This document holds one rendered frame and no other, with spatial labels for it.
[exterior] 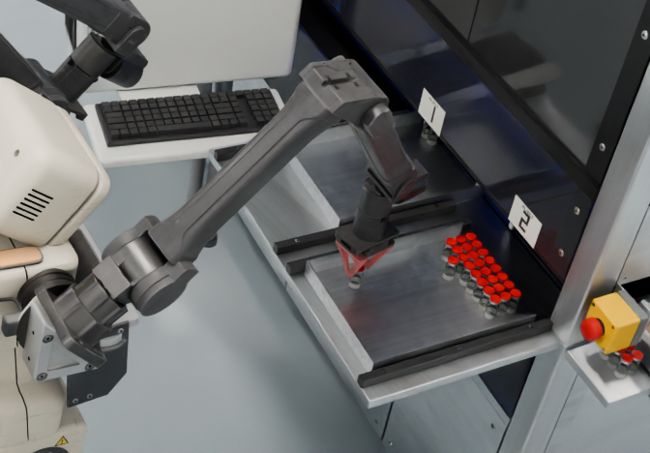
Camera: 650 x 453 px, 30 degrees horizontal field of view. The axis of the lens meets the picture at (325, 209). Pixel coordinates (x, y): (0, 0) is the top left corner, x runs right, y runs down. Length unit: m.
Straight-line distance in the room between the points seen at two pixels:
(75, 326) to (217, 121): 1.06
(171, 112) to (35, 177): 1.02
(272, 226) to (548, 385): 0.60
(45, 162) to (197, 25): 1.08
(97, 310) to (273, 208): 0.77
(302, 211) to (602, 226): 0.61
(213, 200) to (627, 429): 1.31
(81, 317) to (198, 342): 1.63
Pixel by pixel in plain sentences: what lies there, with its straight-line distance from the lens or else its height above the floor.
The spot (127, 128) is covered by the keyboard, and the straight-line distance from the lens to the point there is 2.62.
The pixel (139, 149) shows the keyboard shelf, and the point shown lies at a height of 0.80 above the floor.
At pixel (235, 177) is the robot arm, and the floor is 1.39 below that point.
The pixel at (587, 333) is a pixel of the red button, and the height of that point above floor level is 1.00.
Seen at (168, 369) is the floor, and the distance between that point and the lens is 3.22.
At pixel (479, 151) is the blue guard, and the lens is 2.33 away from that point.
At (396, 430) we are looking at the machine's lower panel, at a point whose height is 0.19.
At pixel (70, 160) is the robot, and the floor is 1.36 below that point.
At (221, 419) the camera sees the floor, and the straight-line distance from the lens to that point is 3.12.
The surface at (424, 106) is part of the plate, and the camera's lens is 2.47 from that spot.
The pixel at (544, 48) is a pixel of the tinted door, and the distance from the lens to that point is 2.13.
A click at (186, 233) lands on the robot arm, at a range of 1.65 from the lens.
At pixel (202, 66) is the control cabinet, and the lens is 2.75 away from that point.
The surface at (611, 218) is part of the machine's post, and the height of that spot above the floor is 1.19.
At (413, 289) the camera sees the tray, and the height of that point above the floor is 0.88.
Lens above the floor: 2.45
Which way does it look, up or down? 41 degrees down
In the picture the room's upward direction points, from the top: 11 degrees clockwise
